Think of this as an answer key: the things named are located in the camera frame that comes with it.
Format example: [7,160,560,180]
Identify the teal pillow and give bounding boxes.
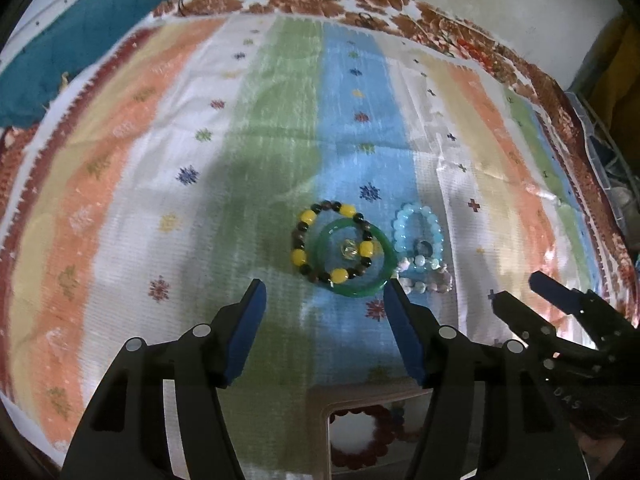
[0,0,176,128]

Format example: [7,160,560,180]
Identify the green jade bangle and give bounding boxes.
[312,218,399,299]

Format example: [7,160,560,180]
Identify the mustard yellow garment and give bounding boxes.
[590,10,640,126]

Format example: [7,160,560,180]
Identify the plastic-covered wire rack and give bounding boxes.
[565,90,640,251]

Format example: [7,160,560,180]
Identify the light blue beaded bracelet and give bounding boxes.
[392,203,446,273]

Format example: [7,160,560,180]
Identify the silver metal tin box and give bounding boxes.
[306,385,436,480]

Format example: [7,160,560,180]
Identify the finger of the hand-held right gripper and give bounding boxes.
[529,271,601,326]
[490,291,557,348]

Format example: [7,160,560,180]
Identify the yellow and black beaded bracelet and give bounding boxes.
[291,202,377,290]

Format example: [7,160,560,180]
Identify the striped woven mat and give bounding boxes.
[0,12,608,480]

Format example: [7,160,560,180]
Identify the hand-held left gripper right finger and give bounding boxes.
[382,277,586,480]

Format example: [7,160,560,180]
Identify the red beaded bracelet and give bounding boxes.
[327,405,426,471]

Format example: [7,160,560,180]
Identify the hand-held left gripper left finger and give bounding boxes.
[60,278,267,480]

